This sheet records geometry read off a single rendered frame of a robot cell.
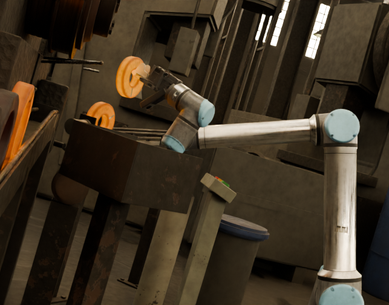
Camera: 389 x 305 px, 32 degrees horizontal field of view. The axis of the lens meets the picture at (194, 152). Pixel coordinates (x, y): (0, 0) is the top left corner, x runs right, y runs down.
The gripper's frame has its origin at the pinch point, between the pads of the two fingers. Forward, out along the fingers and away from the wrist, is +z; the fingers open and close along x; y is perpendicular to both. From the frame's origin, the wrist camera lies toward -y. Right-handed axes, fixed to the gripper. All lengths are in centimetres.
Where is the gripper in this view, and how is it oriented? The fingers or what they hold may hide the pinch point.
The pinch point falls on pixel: (132, 72)
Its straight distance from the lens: 256.5
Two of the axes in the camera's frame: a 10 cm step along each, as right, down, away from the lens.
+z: -7.5, -5.2, 4.1
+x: -4.3, -0.9, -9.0
